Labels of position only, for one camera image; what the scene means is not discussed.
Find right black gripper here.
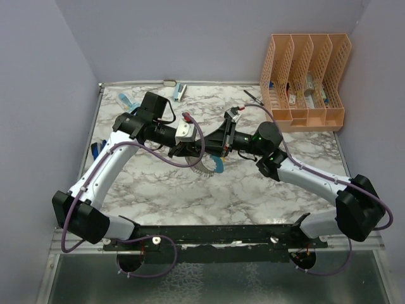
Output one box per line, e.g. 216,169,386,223
196,118,266,157

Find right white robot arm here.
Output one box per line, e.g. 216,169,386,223
204,118,385,248

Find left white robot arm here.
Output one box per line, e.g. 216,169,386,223
52,92,203,250

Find light blue white stapler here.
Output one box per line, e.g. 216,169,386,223
173,83,187,102

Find black pen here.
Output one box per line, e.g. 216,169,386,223
243,89,264,106

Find blue packaged item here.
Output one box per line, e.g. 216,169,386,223
118,92,140,113

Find orange desk file organizer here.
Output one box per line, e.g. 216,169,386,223
259,34,352,132

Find items in organizer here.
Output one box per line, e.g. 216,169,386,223
285,71,329,109

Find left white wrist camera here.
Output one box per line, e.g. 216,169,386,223
175,120,197,144

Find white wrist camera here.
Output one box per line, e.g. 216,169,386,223
175,120,197,144
224,106,244,124

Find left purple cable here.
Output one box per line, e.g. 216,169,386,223
60,111,206,279

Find purple cable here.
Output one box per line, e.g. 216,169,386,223
237,103,394,275
60,111,206,279

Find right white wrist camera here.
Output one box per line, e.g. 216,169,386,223
224,106,244,124

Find beige wall clip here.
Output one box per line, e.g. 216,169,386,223
163,79,177,87

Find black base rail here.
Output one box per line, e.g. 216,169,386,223
103,224,327,263

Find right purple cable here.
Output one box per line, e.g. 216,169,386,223
237,103,394,275

